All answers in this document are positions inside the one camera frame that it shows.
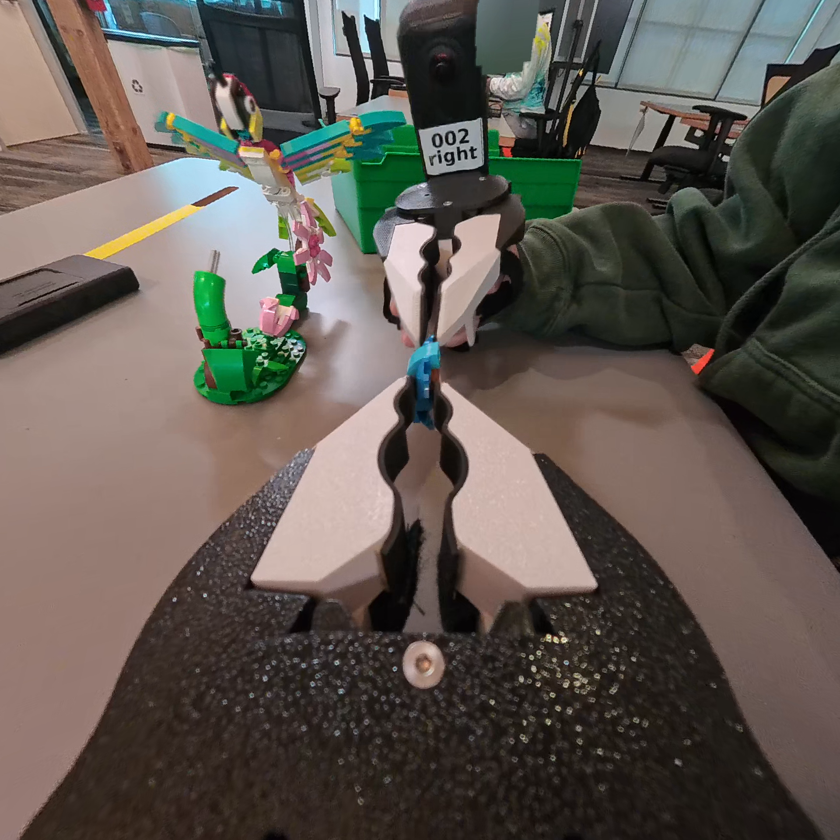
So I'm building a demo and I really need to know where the black office chair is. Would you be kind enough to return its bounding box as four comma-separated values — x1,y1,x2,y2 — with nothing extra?
341,12,375,109
646,104,749,198
363,14,408,99
197,0,342,132

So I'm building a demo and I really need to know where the wooden desk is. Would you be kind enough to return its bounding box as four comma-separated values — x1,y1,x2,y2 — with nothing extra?
640,100,749,132

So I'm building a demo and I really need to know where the small blue lego assembly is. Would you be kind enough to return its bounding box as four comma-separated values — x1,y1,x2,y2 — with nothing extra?
406,335,442,431

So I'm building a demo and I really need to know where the person's green hoodie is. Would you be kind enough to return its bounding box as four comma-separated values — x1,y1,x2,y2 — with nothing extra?
666,62,840,519

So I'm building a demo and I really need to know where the green plastic bin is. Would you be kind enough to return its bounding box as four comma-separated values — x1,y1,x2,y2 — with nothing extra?
330,125,584,253

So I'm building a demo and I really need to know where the yellow tape strip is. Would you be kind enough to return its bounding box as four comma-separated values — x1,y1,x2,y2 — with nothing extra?
84,185,240,260

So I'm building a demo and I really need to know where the person's right forearm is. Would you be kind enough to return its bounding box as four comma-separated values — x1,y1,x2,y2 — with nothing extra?
508,200,749,358

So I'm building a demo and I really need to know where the colourful lego bird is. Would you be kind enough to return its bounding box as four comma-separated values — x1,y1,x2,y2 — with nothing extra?
154,71,408,287

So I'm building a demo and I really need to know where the person's right hand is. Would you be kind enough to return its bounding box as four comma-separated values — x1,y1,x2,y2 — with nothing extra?
387,270,519,349

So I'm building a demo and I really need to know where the white recycling bin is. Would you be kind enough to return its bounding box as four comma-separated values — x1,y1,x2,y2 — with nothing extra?
105,39,217,148

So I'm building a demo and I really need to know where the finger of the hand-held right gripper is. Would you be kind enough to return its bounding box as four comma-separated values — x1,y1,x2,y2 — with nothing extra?
382,223,439,349
433,217,503,349

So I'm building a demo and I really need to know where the green lego plant base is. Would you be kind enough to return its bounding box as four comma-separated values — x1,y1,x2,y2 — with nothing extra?
192,246,309,406

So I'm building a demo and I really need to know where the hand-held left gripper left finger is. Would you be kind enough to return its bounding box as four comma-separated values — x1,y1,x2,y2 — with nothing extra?
249,379,421,630

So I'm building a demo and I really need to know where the black flat case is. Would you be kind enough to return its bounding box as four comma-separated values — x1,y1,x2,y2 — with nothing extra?
0,255,140,355

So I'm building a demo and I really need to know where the wooden post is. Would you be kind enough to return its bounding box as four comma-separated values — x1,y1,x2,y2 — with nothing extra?
46,0,155,175

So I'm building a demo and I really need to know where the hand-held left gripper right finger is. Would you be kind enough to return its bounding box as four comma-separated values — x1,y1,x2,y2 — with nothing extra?
433,382,599,635

